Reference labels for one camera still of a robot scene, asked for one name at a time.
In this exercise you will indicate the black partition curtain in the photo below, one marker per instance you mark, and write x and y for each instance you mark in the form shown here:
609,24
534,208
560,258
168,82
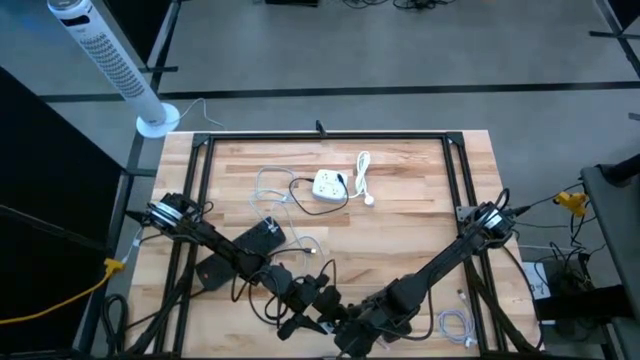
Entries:
627,6
45,225

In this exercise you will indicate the white paper sheet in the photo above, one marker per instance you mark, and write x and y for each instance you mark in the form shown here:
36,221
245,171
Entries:
535,287

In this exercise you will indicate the grey cart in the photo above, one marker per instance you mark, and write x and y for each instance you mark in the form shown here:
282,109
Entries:
615,225

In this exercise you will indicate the white outlet cube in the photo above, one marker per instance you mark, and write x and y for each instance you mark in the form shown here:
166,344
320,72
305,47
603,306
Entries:
327,187

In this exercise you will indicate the black equipment box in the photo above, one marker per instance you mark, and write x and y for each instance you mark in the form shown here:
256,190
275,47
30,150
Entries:
585,302

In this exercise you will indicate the small black frame clamp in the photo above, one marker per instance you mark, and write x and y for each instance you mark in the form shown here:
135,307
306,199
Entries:
320,129

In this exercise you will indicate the small white USB charger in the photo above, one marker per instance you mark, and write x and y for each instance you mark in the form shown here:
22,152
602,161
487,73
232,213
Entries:
327,328

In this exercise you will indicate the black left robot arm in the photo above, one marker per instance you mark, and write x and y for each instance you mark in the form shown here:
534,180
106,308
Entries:
220,245

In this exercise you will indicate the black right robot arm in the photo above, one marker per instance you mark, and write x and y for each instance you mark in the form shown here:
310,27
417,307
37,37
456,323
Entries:
440,265

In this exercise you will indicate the long black power strip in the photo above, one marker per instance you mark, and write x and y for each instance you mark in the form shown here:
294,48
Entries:
255,237

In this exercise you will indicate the white tower fan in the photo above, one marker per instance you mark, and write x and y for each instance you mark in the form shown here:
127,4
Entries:
115,60

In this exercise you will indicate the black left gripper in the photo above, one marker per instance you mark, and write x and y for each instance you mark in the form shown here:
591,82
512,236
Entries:
307,300

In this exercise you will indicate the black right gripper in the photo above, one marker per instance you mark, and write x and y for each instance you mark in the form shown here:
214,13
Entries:
370,325

